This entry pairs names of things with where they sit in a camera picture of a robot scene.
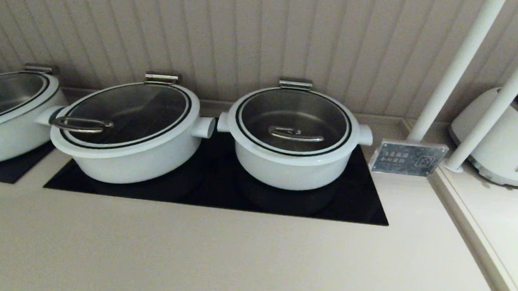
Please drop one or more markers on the small glass pot lid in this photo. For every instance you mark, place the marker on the small glass pot lid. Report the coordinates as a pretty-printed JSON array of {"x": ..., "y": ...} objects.
[{"x": 289, "y": 113}]

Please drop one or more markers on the small white pot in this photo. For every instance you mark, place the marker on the small white pot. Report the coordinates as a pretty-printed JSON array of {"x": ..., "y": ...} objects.
[{"x": 284, "y": 175}]

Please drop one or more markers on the large white pot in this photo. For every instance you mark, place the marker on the large white pot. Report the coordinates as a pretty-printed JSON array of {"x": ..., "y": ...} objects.
[
  {"x": 0, "y": 148},
  {"x": 137, "y": 168}
]

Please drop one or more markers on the grey acrylic sign plaque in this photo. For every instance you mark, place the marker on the grey acrylic sign plaque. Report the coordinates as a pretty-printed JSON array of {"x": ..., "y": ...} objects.
[{"x": 406, "y": 158}]

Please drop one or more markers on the white round pole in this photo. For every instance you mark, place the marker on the white round pole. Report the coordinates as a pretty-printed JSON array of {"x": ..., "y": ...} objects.
[
  {"x": 454, "y": 68},
  {"x": 508, "y": 91}
]

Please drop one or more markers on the white toaster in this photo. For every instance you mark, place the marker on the white toaster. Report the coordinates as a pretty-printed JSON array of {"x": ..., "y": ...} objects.
[{"x": 508, "y": 151}]

